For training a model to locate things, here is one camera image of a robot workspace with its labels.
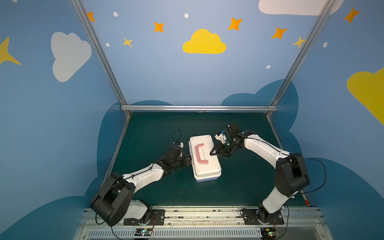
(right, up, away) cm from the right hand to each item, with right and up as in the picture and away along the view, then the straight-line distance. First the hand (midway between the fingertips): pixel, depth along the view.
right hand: (214, 153), depth 86 cm
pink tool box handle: (-8, -4, -4) cm, 9 cm away
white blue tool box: (-5, -7, -6) cm, 10 cm away
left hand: (-13, -3, +1) cm, 13 cm away
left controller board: (-36, -35, -15) cm, 53 cm away
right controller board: (+25, -36, -15) cm, 46 cm away
